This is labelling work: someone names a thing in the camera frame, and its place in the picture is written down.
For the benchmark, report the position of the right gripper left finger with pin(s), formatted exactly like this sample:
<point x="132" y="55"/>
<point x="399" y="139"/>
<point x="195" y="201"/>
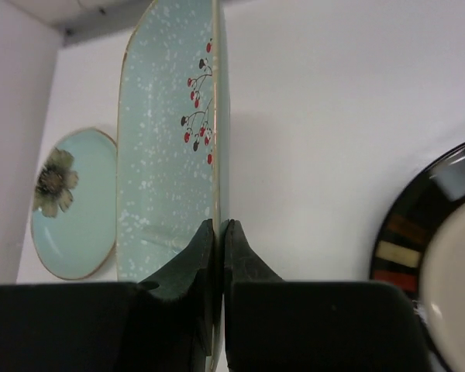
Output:
<point x="163" y="323"/>

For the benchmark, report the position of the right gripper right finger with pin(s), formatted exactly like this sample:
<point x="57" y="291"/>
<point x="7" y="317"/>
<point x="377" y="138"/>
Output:
<point x="277" y="325"/>

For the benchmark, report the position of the teal rectangular divided plate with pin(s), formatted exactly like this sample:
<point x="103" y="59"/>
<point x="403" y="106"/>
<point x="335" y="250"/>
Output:
<point x="173" y="135"/>

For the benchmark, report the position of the teal round flower plate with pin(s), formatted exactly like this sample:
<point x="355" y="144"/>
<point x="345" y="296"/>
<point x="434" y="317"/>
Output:
<point x="73" y="214"/>

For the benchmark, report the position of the striped rim round plate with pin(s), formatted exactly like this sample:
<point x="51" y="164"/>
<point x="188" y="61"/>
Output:
<point x="420" y="248"/>

